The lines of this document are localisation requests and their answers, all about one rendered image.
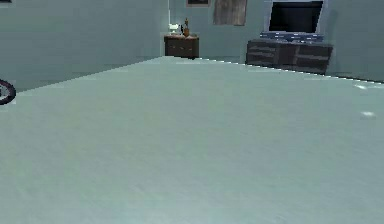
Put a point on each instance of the dark grey chest of drawers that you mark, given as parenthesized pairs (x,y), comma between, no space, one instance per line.
(290,55)

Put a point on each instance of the grey wall hanging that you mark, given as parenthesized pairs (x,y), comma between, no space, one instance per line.
(230,12)

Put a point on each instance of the pale grey bed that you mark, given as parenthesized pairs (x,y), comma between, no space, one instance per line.
(186,140)

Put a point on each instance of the blue patterned cloth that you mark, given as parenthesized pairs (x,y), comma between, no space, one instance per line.
(291,36)

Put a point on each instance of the brown bedside cabinet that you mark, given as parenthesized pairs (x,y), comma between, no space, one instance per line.
(181,46)

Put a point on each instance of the dark framed wall picture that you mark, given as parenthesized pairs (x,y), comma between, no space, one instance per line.
(5,1)

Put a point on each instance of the orange brown bottle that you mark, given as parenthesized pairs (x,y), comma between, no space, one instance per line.
(186,29)

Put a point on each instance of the black round object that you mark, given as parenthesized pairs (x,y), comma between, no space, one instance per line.
(10,91)

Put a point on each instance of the black television set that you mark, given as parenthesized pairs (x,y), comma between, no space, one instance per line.
(295,16)

